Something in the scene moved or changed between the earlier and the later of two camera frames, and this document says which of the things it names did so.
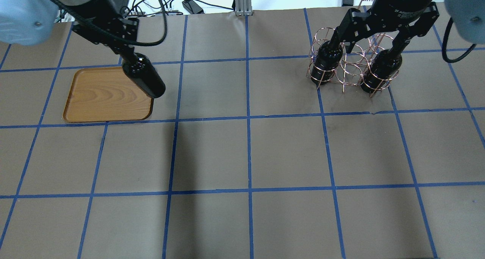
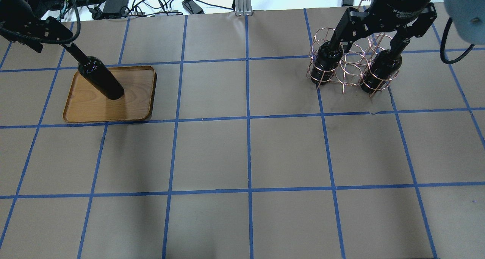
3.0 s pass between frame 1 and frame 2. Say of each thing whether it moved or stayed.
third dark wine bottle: stayed
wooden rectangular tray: stayed
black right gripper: stayed
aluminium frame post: stayed
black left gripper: moved
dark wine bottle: moved
